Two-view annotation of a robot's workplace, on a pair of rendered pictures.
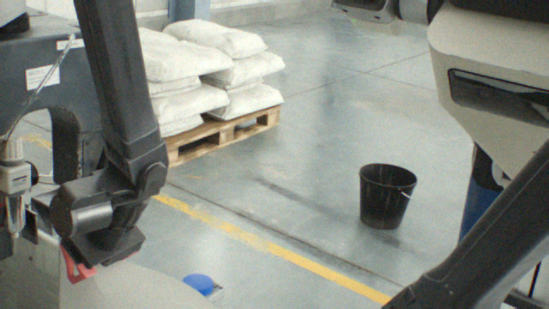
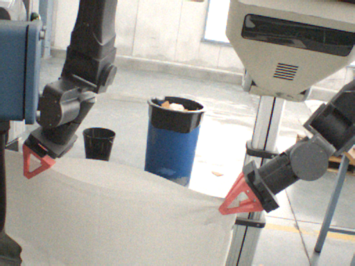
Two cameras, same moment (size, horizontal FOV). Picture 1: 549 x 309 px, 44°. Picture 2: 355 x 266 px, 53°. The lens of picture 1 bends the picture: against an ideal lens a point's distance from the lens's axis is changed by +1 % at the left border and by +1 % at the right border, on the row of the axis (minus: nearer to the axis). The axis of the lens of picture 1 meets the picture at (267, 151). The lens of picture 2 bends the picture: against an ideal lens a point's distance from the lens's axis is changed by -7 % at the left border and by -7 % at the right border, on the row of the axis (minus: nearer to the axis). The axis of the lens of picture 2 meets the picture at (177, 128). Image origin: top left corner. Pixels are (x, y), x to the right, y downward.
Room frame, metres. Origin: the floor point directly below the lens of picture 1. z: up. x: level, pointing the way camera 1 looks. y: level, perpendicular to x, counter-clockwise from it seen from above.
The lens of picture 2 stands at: (0.19, 0.35, 1.32)
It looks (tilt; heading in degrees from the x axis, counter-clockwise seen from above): 17 degrees down; 330
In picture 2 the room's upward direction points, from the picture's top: 8 degrees clockwise
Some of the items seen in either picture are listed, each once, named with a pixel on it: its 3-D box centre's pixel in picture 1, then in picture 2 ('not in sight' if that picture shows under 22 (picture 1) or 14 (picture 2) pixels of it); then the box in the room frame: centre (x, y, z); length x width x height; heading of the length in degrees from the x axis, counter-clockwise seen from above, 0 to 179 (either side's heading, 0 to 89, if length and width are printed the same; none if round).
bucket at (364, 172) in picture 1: (383, 197); (98, 146); (3.17, -0.62, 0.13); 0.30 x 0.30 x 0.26
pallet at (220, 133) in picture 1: (177, 118); not in sight; (4.21, 0.61, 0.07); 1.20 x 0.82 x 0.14; 147
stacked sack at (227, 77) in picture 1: (234, 63); not in sight; (4.35, 0.28, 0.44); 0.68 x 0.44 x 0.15; 145
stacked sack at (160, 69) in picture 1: (175, 60); not in sight; (3.85, 0.59, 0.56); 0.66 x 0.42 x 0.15; 145
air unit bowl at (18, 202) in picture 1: (14, 211); not in sight; (0.86, 0.35, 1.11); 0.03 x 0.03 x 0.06
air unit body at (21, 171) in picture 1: (14, 186); not in sight; (0.87, 0.35, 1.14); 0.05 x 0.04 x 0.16; 145
